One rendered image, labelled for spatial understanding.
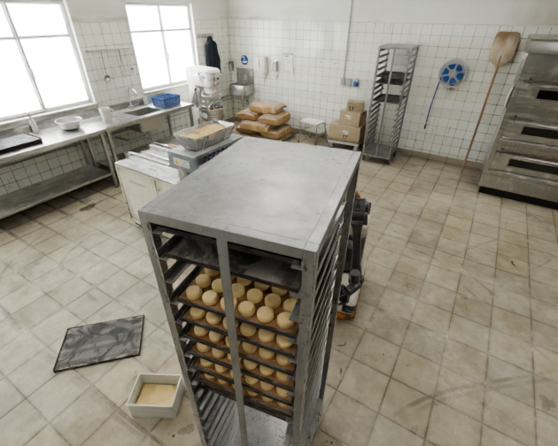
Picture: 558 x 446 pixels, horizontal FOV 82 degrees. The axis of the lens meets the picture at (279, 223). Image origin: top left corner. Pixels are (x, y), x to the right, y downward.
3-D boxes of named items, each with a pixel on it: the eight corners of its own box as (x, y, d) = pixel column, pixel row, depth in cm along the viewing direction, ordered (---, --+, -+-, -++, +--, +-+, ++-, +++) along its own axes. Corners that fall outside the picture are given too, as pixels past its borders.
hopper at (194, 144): (174, 148, 299) (172, 134, 291) (215, 132, 338) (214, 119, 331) (197, 155, 286) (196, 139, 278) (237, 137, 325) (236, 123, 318)
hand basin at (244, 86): (267, 110, 724) (267, 56, 664) (258, 114, 696) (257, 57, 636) (233, 104, 767) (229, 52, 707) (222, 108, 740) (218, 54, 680)
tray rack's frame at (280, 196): (255, 379, 232) (241, 135, 134) (325, 404, 217) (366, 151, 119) (209, 480, 182) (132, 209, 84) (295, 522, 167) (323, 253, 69)
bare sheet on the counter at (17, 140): (-16, 154, 351) (-17, 153, 350) (-33, 147, 368) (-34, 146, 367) (42, 139, 394) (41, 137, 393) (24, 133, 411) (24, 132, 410)
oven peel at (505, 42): (451, 169, 550) (497, 30, 457) (451, 169, 553) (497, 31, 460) (470, 173, 537) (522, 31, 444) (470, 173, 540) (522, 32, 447)
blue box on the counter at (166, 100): (165, 108, 539) (163, 99, 532) (151, 105, 551) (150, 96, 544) (182, 103, 569) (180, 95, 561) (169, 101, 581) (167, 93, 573)
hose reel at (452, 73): (450, 131, 551) (471, 59, 491) (448, 134, 539) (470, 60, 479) (424, 126, 569) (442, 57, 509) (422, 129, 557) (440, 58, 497)
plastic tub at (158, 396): (131, 418, 213) (125, 405, 204) (143, 385, 231) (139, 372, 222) (176, 419, 212) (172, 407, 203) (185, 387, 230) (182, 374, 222)
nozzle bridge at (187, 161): (173, 184, 313) (166, 150, 294) (222, 160, 364) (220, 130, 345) (197, 193, 298) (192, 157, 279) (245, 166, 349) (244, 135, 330)
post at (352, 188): (319, 396, 214) (353, 150, 120) (323, 397, 213) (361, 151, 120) (318, 400, 212) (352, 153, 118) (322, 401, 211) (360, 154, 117)
